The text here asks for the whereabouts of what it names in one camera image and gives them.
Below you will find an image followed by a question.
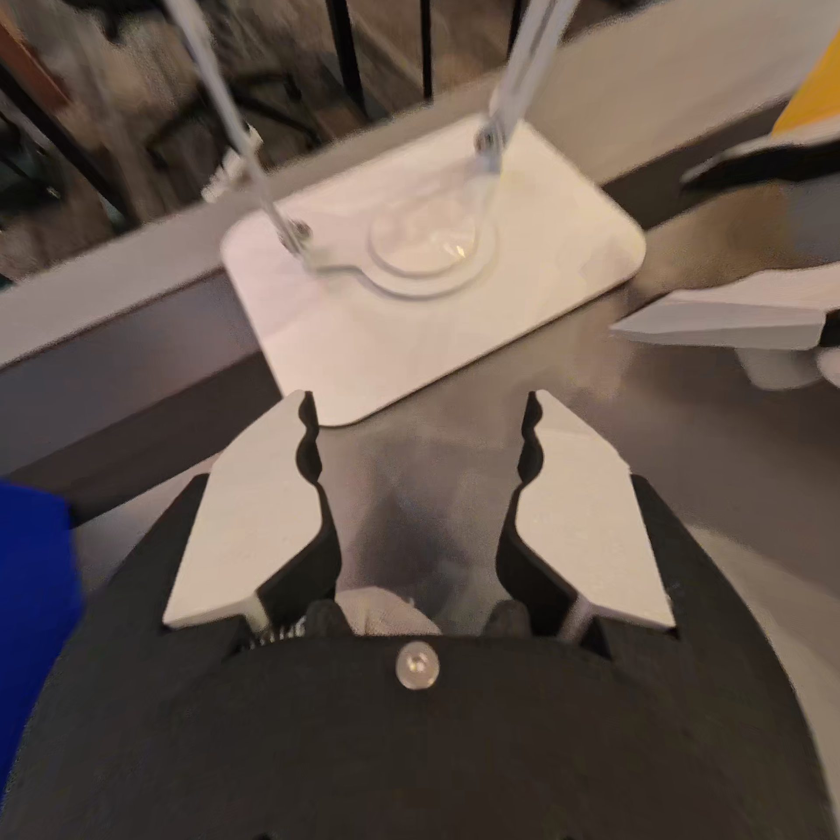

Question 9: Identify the wooden book stand white base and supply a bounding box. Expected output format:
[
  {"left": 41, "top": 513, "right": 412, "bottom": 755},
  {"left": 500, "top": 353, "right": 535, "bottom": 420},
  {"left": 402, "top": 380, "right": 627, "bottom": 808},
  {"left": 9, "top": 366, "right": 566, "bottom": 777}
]
[{"left": 161, "top": 0, "right": 647, "bottom": 427}]

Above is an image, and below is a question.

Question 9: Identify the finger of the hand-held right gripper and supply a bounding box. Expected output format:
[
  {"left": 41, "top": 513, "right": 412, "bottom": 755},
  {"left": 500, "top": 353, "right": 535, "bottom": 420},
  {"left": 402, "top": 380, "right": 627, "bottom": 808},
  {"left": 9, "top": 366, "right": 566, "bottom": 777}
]
[
  {"left": 609, "top": 268, "right": 840, "bottom": 353},
  {"left": 679, "top": 128, "right": 840, "bottom": 193}
]

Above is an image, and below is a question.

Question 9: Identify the blue plastic bin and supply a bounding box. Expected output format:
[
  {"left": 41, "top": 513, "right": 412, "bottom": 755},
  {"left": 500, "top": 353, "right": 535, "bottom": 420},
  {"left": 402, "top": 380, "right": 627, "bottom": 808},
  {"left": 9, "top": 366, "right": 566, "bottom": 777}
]
[{"left": 0, "top": 479, "right": 83, "bottom": 788}]

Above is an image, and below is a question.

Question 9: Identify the person's right hand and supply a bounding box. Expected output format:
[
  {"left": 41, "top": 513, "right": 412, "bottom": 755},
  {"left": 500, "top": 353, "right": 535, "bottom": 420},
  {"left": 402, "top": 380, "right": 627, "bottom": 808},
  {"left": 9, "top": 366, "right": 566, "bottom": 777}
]
[{"left": 735, "top": 346, "right": 840, "bottom": 392}]

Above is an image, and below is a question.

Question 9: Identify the yellow plastic bin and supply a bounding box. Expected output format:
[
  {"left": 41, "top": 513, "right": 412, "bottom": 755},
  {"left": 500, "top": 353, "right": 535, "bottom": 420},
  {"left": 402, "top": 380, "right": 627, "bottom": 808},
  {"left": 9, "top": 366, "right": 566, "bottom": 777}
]
[{"left": 771, "top": 39, "right": 840, "bottom": 140}]

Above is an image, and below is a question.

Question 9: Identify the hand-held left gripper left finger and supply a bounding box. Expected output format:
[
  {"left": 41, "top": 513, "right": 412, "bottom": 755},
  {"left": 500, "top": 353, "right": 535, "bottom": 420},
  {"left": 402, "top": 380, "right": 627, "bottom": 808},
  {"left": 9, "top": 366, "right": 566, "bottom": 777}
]
[{"left": 162, "top": 390, "right": 342, "bottom": 631}]

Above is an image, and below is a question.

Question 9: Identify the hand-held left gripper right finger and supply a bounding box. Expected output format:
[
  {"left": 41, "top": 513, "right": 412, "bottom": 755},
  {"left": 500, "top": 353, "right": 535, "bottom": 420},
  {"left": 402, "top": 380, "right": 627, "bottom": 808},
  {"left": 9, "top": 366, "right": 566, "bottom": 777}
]
[{"left": 497, "top": 389, "right": 677, "bottom": 634}]

